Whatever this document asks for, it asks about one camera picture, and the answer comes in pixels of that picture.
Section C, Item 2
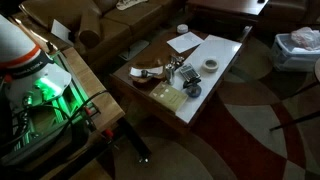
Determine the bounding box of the white paper sheet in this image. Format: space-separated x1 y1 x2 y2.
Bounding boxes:
174 34 243 125
166 31 205 54

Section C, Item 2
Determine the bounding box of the white plastic bag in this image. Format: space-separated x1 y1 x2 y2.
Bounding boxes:
290 26 320 52

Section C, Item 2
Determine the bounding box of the metal cylinder cup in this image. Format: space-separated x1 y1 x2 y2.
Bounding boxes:
164 63 176 86

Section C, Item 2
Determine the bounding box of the white round container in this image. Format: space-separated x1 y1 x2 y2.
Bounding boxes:
176 23 189 35

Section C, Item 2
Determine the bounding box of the aluminium rail frame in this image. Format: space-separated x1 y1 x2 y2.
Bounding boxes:
0 51 101 168

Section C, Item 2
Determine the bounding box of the thin black cable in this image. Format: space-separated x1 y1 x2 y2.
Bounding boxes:
0 89 111 151

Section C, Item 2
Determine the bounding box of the masking tape roll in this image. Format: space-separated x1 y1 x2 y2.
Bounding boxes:
202 57 220 73

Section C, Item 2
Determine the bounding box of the olive paperback book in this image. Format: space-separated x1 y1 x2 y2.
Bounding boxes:
148 81 189 114

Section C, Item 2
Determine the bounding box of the brown leather sofa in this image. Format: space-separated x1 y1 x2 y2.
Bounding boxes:
11 0 186 73

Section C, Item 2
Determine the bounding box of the grey calculator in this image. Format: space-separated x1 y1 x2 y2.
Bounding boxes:
179 63 202 83

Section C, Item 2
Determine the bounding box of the white card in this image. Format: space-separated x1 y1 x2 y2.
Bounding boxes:
50 18 75 47

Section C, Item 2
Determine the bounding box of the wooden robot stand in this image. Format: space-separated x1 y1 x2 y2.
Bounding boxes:
19 46 126 180

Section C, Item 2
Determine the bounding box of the dark lift-top table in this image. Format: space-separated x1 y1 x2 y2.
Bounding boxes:
184 0 271 26

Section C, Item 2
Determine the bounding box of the brown wooden coffee table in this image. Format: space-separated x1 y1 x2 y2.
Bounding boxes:
109 24 253 134

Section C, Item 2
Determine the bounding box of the white patterned cloth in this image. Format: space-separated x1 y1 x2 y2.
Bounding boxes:
115 0 149 11

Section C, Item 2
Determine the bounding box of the white paper strip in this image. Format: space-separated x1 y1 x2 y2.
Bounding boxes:
129 65 164 78

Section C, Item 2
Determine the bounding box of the clear plastic storage bin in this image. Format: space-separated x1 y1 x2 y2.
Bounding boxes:
269 33 320 73

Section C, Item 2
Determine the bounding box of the blue round tape dispenser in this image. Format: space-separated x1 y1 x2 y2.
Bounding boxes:
182 78 203 99

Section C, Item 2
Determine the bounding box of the brown armchair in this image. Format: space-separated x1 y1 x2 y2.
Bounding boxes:
264 0 320 31

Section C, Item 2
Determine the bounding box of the grey flat tablet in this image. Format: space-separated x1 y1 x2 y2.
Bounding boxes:
118 39 151 62

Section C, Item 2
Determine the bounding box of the brown cylindrical cushion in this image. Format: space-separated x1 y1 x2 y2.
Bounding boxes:
78 8 102 48

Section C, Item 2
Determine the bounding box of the black metal stand leg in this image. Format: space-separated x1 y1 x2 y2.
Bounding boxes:
116 116 153 164

